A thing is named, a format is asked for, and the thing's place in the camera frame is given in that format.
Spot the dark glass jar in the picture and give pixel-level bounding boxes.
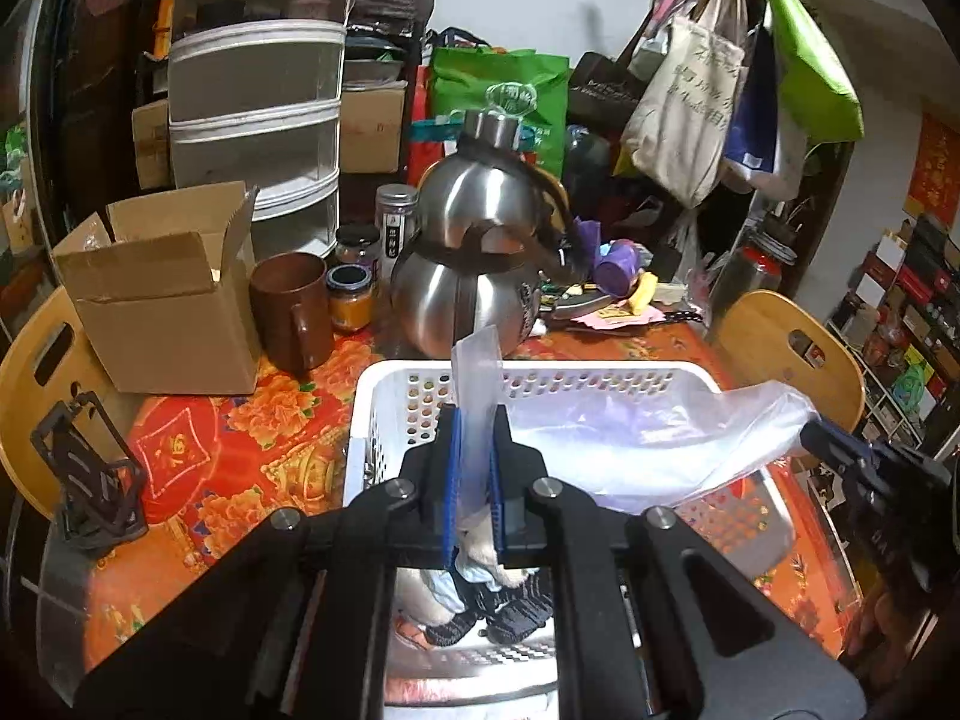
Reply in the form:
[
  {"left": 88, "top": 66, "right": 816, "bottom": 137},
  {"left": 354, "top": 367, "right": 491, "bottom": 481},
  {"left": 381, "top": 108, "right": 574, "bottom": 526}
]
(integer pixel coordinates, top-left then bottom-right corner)
[{"left": 335, "top": 223, "right": 381, "bottom": 271}]

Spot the purple plastic item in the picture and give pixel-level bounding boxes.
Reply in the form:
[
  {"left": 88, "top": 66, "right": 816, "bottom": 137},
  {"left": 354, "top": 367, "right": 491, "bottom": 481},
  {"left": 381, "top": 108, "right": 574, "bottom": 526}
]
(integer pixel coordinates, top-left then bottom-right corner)
[{"left": 574, "top": 216, "right": 646, "bottom": 297}]

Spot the glass jar red lid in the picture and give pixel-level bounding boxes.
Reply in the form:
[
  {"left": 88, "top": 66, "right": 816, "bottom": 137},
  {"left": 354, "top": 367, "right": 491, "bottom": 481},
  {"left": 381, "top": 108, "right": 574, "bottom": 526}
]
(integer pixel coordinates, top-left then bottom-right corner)
[{"left": 720, "top": 236, "right": 800, "bottom": 316}]

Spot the brown ceramic mug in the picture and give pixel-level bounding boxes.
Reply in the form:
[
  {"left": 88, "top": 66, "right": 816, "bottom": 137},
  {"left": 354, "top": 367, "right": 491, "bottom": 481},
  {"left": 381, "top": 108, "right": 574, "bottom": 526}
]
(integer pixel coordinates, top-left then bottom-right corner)
[{"left": 249, "top": 253, "right": 335, "bottom": 382}]

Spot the wooden chair with cutouts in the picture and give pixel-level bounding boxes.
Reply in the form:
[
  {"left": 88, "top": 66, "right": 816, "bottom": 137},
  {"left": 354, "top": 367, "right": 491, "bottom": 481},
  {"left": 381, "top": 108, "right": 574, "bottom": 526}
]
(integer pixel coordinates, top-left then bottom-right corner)
[{"left": 709, "top": 290, "right": 865, "bottom": 458}]

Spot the bright green hanging bag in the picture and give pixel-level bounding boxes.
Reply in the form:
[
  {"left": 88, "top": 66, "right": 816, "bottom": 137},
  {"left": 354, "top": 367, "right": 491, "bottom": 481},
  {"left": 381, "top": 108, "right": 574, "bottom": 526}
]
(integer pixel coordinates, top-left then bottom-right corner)
[{"left": 761, "top": 0, "right": 865, "bottom": 145}]

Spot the flat brown cardboard box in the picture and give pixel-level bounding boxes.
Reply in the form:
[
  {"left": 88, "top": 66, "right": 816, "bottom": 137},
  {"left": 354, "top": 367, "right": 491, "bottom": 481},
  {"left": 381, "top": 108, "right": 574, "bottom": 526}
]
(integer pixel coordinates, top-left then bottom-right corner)
[{"left": 341, "top": 82, "right": 410, "bottom": 173}]

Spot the red wall hanging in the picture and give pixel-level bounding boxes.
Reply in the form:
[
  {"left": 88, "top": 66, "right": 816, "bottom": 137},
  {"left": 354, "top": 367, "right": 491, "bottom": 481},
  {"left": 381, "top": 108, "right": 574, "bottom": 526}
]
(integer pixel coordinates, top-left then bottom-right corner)
[{"left": 902, "top": 112, "right": 960, "bottom": 224}]

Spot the black handbag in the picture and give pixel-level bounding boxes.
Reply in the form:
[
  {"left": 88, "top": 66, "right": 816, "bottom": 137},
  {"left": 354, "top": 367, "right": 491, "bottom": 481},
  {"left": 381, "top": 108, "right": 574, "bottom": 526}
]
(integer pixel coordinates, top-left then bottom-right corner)
[{"left": 566, "top": 52, "right": 646, "bottom": 128}]

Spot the open cardboard box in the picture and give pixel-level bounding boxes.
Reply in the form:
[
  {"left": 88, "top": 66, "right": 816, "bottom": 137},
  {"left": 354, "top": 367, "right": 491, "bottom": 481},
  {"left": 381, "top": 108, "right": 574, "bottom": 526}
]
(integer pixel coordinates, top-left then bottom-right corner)
[{"left": 51, "top": 181, "right": 263, "bottom": 395}]

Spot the small crinkled transparent bag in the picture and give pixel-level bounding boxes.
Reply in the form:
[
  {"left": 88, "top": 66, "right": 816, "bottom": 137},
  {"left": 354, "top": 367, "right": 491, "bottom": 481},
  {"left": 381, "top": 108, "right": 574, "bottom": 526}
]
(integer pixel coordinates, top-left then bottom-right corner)
[{"left": 660, "top": 210, "right": 713, "bottom": 293}]

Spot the small cardboard box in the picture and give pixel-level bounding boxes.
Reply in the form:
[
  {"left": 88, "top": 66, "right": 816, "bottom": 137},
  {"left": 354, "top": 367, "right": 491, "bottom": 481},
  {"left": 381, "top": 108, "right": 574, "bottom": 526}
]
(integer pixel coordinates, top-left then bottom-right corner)
[{"left": 131, "top": 99, "right": 172, "bottom": 190}]

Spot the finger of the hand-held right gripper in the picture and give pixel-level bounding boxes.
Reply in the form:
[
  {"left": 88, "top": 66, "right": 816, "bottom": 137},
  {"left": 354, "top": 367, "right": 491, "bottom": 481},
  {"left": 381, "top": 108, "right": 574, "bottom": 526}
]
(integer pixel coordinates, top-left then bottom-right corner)
[
  {"left": 821, "top": 460, "right": 902, "bottom": 504},
  {"left": 799, "top": 420, "right": 953, "bottom": 482}
]

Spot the wooden chair with slot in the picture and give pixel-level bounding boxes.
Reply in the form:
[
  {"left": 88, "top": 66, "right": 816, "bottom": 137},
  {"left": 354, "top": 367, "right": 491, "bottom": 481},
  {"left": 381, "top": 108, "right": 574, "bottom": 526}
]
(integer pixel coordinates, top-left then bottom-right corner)
[{"left": 0, "top": 286, "right": 132, "bottom": 522}]

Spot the clear plastic bag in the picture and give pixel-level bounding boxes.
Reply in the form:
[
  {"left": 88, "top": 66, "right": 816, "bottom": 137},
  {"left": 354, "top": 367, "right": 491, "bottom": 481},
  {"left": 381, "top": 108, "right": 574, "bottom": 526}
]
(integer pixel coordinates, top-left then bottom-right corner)
[{"left": 450, "top": 326, "right": 822, "bottom": 586}]

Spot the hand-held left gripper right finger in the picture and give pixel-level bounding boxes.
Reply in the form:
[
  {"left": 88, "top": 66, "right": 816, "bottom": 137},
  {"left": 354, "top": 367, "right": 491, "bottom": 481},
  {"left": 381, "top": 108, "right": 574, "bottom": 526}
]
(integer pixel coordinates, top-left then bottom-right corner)
[{"left": 490, "top": 403, "right": 872, "bottom": 720}]

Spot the beige canvas tote bag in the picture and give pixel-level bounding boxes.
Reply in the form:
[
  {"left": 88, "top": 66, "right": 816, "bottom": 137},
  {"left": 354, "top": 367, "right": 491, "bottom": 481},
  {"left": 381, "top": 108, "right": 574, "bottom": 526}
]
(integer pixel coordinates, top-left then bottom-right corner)
[{"left": 621, "top": 11, "right": 751, "bottom": 209}]

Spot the white perforated plastic basket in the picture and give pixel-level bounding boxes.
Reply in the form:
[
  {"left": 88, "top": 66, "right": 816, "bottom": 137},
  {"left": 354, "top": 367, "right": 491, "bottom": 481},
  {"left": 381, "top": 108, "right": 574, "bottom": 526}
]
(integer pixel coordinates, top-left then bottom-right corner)
[{"left": 343, "top": 360, "right": 797, "bottom": 691}]

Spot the red paper bag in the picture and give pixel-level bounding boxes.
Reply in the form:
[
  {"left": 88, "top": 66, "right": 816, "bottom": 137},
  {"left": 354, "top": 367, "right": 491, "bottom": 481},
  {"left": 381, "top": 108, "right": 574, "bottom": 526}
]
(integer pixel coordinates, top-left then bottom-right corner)
[{"left": 409, "top": 116, "right": 458, "bottom": 188}]

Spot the cluttered storage shelf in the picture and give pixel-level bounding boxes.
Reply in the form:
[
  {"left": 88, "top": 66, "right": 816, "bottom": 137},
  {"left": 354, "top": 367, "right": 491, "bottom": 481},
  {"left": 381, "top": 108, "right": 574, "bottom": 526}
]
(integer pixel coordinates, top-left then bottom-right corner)
[{"left": 825, "top": 214, "right": 960, "bottom": 451}]

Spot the red floral tablecloth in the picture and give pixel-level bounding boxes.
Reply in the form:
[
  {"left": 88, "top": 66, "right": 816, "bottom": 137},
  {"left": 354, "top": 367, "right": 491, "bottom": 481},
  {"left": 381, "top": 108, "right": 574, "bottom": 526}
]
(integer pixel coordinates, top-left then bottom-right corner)
[{"left": 82, "top": 311, "right": 863, "bottom": 672}]

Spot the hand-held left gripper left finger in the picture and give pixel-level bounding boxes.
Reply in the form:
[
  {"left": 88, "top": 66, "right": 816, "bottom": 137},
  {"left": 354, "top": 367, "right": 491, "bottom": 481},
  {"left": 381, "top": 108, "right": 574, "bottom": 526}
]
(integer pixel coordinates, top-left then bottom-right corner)
[{"left": 71, "top": 405, "right": 460, "bottom": 720}]

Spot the person's right hand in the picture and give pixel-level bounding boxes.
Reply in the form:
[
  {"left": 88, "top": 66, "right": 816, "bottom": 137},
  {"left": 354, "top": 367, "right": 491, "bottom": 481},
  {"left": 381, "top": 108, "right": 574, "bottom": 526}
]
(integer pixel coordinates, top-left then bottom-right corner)
[{"left": 844, "top": 589, "right": 938, "bottom": 665}]

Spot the tall steel-lid jar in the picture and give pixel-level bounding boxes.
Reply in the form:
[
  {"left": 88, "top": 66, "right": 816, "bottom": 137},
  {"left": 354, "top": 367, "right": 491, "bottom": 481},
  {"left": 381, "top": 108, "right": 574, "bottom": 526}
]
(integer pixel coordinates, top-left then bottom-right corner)
[{"left": 375, "top": 184, "right": 419, "bottom": 293}]

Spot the orange glass jar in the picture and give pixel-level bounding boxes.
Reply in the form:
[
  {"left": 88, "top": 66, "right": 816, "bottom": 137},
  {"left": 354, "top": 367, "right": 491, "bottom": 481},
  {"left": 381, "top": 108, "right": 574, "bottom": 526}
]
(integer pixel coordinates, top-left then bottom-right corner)
[{"left": 325, "top": 264, "right": 374, "bottom": 335}]

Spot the black folding phone stand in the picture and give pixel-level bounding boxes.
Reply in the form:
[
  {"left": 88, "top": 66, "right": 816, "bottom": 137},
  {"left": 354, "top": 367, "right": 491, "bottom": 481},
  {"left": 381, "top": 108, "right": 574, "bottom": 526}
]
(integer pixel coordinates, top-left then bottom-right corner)
[{"left": 30, "top": 390, "right": 149, "bottom": 557}]

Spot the white and blue hanging bag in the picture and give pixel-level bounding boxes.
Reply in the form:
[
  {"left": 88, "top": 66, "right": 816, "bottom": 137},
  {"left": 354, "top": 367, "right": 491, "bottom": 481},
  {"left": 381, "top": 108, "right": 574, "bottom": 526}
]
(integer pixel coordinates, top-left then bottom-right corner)
[{"left": 724, "top": 26, "right": 807, "bottom": 200}]

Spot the plush toy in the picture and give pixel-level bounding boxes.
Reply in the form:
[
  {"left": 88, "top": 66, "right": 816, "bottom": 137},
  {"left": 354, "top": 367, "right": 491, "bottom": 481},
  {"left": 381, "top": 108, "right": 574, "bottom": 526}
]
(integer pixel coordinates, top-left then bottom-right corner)
[{"left": 416, "top": 521, "right": 530, "bottom": 627}]

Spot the stacked plastic drawer unit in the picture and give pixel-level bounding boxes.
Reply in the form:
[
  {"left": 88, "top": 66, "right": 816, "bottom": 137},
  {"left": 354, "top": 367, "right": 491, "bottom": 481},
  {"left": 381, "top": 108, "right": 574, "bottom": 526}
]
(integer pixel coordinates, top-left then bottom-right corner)
[{"left": 166, "top": 0, "right": 357, "bottom": 260}]

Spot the dark glass door cabinet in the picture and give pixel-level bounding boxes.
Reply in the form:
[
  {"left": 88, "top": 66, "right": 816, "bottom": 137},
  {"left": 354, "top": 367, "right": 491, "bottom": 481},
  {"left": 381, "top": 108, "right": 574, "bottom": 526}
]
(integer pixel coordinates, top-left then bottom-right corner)
[{"left": 0, "top": 0, "right": 181, "bottom": 293}]

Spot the green shopping bag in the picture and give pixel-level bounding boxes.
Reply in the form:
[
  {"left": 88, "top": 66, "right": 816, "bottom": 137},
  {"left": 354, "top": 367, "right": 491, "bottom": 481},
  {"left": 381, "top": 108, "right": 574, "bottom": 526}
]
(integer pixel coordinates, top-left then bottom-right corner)
[{"left": 427, "top": 45, "right": 571, "bottom": 181}]

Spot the stainless steel kettle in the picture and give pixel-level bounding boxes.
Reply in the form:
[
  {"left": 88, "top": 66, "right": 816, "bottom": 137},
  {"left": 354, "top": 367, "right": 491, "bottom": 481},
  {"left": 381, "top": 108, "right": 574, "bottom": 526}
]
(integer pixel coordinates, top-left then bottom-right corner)
[{"left": 390, "top": 109, "right": 571, "bottom": 359}]

